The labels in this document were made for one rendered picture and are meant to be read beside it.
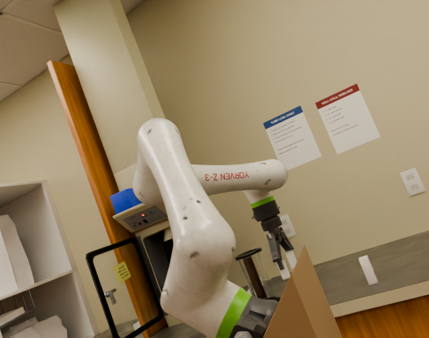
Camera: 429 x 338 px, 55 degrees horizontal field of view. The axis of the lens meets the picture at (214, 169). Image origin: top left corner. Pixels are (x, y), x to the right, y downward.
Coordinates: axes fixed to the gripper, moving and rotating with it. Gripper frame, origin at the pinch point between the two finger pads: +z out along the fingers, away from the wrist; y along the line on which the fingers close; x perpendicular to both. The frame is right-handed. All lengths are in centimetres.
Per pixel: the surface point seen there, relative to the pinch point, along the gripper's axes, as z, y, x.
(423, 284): 12.7, 14.5, 41.2
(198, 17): -133, -58, -13
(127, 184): -59, -15, -65
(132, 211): -44, -5, -60
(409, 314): 21.0, 11.4, 33.9
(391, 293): 12.7, 14.5, 31.6
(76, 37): -137, -15, -63
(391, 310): 18.5, 11.4, 29.4
